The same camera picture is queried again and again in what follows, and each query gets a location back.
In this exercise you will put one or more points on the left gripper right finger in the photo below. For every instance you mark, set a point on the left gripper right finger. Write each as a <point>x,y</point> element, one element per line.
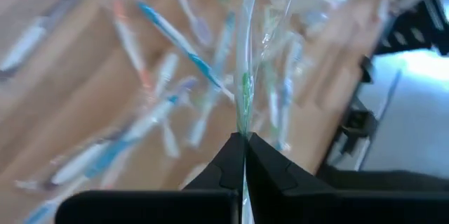
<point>315,206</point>

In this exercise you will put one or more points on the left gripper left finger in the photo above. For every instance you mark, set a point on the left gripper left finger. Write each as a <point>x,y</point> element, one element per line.
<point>175,206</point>

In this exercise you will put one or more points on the blue toothbrush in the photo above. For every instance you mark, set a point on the blue toothbrush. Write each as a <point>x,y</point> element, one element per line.
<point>182,46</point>
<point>224,41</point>
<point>287,90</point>
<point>147,120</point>

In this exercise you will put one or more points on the orange toothbrush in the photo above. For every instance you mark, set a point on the orange toothbrush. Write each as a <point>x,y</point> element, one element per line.
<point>128,38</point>

